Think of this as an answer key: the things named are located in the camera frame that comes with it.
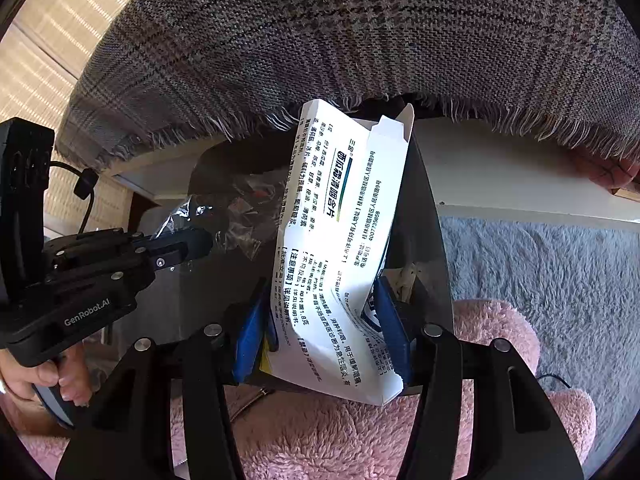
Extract person's left hand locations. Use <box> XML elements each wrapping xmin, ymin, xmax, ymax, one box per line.
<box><xmin>0</xmin><ymin>347</ymin><xmax>93</xmax><ymax>408</ymax></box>

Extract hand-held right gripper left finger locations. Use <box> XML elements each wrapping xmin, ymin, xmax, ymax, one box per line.
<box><xmin>55</xmin><ymin>280</ymin><xmax>280</xmax><ymax>480</ymax></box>

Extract clear plastic bag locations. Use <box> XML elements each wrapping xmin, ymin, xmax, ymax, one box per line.
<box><xmin>150</xmin><ymin>175</ymin><xmax>287</xmax><ymax>267</ymax></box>

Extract dark trash bin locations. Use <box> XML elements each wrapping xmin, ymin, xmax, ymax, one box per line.
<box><xmin>115</xmin><ymin>102</ymin><xmax>456</xmax><ymax>398</ymax></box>

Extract black camera cable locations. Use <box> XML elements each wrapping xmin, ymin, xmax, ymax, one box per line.
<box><xmin>47</xmin><ymin>160</ymin><xmax>99</xmax><ymax>235</ymax></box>

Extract grey plaid tablecloth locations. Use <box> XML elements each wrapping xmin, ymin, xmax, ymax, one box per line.
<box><xmin>55</xmin><ymin>0</ymin><xmax>640</xmax><ymax>163</ymax></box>

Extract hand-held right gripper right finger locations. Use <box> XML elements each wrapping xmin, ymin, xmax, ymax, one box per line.
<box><xmin>372</xmin><ymin>277</ymin><xmax>586</xmax><ymax>480</ymax></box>

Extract white medicine box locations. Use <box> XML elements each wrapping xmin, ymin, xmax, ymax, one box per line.
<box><xmin>270</xmin><ymin>99</ymin><xmax>416</xmax><ymax>406</ymax></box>

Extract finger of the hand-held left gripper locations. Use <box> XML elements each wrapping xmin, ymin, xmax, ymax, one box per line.
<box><xmin>47</xmin><ymin>228</ymin><xmax>214</xmax><ymax>261</ymax></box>
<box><xmin>50</xmin><ymin>252</ymin><xmax>193</xmax><ymax>291</ymax></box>

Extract white tissue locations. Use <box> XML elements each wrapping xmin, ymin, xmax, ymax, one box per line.
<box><xmin>392</xmin><ymin>262</ymin><xmax>426</xmax><ymax>303</ymax></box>

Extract bamboo folding screen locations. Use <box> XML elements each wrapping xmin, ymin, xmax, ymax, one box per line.
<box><xmin>0</xmin><ymin>0</ymin><xmax>168</xmax><ymax>241</ymax></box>

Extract grey shaggy rug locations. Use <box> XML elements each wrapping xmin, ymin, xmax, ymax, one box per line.
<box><xmin>440</xmin><ymin>217</ymin><xmax>640</xmax><ymax>476</ymax></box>

